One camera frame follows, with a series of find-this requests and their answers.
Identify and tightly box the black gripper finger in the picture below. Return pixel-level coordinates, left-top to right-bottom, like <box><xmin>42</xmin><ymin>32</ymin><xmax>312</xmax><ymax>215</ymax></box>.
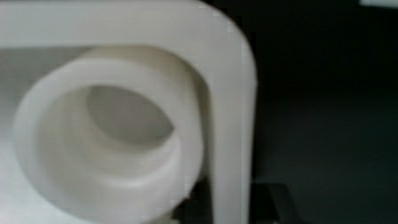
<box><xmin>250</xmin><ymin>183</ymin><xmax>302</xmax><ymax>224</ymax></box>

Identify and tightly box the white desk top tray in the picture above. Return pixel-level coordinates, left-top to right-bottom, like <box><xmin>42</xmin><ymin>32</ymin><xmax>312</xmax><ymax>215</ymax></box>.
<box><xmin>0</xmin><ymin>0</ymin><xmax>255</xmax><ymax>224</ymax></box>

